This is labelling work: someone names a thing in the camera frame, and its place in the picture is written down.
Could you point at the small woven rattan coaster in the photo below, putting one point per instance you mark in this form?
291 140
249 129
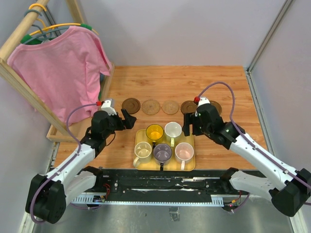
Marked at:
170 107

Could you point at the yellow plastic tray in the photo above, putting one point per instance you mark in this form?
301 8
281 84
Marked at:
173 165

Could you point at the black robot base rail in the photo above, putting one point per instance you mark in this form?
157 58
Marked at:
131 186

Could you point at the yellow clothes hanger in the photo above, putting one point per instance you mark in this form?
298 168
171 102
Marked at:
77 15

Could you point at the aluminium frame post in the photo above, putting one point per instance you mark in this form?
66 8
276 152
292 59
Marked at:
272 30

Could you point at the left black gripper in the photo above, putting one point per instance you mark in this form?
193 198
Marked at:
129 123

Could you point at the yellow cup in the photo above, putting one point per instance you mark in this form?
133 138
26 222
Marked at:
155 134

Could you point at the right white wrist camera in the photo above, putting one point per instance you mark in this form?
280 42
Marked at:
202 101

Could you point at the cream cup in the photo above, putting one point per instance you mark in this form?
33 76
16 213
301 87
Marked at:
143 153

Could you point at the large woven rattan coaster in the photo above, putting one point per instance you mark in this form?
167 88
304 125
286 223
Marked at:
150 107

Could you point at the pink t-shirt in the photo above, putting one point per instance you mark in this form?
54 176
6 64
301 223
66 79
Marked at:
64 72

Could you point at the grey clothes hanger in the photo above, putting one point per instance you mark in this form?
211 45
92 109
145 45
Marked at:
46 33

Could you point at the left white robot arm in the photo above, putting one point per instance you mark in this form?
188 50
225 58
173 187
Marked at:
50 194

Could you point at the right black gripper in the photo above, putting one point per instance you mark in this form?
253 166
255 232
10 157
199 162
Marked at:
189 119

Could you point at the green clothes hanger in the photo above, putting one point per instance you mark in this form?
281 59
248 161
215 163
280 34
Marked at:
35 38

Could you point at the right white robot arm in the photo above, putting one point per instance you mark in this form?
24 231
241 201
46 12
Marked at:
286 187

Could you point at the purple cup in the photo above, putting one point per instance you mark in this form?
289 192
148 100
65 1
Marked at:
162 154

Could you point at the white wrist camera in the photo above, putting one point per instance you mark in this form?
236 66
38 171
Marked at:
108 106
202 101

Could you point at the pink cup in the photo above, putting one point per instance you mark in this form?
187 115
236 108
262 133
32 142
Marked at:
184 152

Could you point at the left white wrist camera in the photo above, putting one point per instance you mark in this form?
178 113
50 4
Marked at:
108 106

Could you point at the white cup green handle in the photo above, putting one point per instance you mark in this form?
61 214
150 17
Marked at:
173 132

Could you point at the brown wooden coaster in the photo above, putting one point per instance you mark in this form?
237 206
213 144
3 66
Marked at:
131 105
217 106
188 106

